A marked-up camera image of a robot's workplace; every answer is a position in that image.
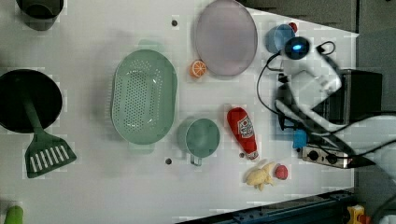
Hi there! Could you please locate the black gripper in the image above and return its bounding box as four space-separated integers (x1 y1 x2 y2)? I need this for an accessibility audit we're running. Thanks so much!
275 73 342 139

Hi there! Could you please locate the black toaster oven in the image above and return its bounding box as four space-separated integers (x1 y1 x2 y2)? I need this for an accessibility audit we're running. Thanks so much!
310 69 385 168

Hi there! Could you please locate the red ketchup bottle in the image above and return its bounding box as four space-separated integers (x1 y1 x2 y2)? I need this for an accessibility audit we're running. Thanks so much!
227 107 259 161

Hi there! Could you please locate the blue cup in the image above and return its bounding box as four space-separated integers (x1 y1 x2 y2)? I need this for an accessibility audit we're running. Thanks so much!
265 24 295 53

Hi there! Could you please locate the red toy strawberry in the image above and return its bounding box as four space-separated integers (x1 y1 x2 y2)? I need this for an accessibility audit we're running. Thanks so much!
289 22 298 33

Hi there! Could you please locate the lilac oval plate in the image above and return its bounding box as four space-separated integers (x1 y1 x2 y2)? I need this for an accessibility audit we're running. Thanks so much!
194 0 258 76

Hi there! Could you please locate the pink toy lychee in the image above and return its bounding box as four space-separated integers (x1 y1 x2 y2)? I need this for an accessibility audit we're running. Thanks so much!
275 165 289 180

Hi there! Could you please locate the toy orange slice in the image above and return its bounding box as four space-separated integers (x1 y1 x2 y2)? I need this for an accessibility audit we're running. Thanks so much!
190 60 207 78

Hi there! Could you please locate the peeled toy banana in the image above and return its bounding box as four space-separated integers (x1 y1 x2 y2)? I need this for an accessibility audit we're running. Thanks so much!
246 162 276 191

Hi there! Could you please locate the green mug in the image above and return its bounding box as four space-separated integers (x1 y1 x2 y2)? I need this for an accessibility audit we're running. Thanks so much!
177 118 220 166

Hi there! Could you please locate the green perforated colander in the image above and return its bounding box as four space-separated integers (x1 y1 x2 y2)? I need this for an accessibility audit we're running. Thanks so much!
110 40 177 155

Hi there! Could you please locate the black round pot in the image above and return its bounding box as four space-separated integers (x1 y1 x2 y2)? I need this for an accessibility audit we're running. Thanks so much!
0 68 64 134

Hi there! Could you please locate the green slotted spatula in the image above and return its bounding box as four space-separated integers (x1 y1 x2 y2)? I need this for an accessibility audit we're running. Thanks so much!
23 97 77 178

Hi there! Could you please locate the dark cylindrical cup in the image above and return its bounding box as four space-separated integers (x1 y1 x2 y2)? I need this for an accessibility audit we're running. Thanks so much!
16 0 64 31

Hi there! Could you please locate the light green bottle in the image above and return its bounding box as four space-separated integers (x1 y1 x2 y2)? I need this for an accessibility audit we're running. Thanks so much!
4 205 23 224

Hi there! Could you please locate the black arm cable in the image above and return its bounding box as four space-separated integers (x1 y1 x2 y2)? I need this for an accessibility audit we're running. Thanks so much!
256 40 396 157

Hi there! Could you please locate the blue metal frame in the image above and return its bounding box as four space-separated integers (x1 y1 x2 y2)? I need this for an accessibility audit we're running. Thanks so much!
179 190 357 224

